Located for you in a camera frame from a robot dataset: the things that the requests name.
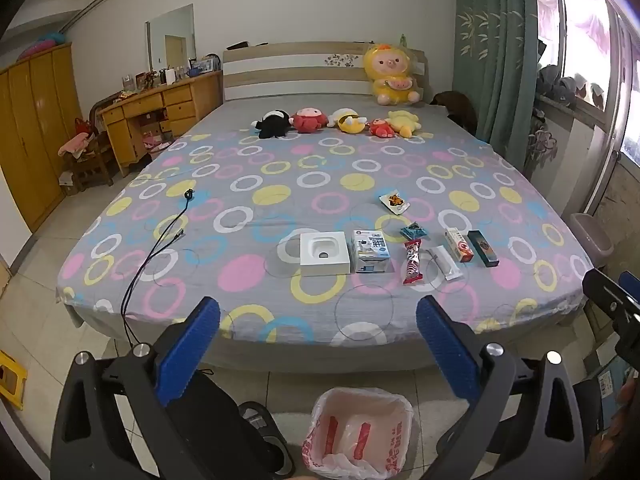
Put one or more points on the black slipper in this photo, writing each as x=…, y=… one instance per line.
x=267, y=435

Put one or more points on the window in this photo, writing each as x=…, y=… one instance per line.
x=585, y=25

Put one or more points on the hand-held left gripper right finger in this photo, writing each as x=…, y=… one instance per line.
x=447, y=350

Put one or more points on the small red plush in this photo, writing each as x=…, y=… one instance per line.
x=380, y=129

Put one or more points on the dark box with labels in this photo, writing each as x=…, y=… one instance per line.
x=607, y=395

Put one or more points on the dark brown bag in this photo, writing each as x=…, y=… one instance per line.
x=457, y=107

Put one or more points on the black and white plush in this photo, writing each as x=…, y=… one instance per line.
x=272, y=124

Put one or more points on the yellow duck plush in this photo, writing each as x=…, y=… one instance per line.
x=405, y=122

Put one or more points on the wooden desk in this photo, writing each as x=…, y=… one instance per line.
x=170, y=102

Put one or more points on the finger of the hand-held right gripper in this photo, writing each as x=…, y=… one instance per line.
x=607, y=292

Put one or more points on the white square box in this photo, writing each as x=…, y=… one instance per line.
x=324, y=255

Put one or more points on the blue and white carton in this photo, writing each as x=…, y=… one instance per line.
x=371, y=252

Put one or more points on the yellow wooden wardrobe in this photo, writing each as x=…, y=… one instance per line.
x=35, y=130

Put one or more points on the large yellow pig plush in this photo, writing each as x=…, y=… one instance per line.
x=392, y=72

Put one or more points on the white snack packet orange print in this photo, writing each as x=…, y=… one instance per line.
x=395, y=202

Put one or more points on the teal snack packet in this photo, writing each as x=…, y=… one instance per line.
x=414, y=232

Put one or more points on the pink waste bin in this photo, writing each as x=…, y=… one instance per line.
x=592, y=237

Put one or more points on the bin with plastic bag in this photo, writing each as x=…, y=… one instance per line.
x=357, y=435

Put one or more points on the yellow and white plush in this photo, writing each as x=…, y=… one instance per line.
x=348, y=121

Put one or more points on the red snack packet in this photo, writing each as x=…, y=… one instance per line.
x=413, y=262

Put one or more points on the wall mirror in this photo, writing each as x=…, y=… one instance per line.
x=170, y=35

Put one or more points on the yellow plastic stool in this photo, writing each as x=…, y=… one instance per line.
x=11, y=377

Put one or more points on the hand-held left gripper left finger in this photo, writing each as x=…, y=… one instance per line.
x=187, y=350

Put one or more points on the orange and white box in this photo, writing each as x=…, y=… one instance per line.
x=459, y=245

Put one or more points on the clear white plastic packet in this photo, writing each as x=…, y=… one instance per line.
x=445, y=262

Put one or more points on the green curtain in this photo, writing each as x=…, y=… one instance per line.
x=492, y=60

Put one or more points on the wooden chair with clothes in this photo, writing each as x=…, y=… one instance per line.
x=87, y=157

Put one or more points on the dark green box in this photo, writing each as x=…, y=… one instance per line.
x=483, y=248

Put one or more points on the red round plush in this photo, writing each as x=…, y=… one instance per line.
x=309, y=120

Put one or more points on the bed with circle-print sheet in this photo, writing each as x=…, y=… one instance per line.
x=300, y=160

